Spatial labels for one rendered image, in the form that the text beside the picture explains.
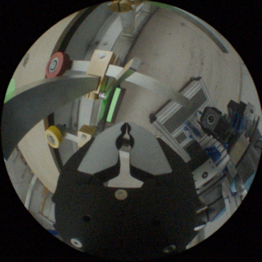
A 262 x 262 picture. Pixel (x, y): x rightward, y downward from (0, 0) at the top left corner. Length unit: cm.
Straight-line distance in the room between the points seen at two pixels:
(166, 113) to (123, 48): 77
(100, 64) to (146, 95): 94
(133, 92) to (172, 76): 54
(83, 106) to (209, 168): 72
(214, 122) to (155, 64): 101
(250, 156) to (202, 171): 31
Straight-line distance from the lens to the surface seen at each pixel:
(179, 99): 28
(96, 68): 24
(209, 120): 22
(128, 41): 44
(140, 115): 119
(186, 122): 116
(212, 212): 60
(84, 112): 57
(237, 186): 42
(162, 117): 100
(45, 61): 34
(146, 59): 114
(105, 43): 54
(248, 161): 25
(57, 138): 35
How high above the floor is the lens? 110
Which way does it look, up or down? 59 degrees down
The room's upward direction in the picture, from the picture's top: 178 degrees clockwise
